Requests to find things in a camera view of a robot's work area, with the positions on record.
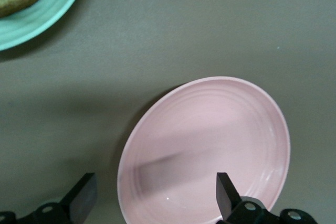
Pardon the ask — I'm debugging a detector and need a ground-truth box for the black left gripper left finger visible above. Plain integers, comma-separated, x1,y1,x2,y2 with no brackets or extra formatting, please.
0,172,98,224

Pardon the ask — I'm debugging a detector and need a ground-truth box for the pink plate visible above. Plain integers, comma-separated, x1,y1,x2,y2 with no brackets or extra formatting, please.
117,76,291,224

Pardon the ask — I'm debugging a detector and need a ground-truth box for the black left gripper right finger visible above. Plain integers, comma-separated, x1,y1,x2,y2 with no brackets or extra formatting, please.
216,172,316,224

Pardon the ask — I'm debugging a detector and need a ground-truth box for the green plate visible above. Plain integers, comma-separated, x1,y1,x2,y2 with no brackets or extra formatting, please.
0,0,90,52

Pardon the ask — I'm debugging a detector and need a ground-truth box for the brown table cover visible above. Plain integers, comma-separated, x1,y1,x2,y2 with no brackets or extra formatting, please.
0,0,336,224

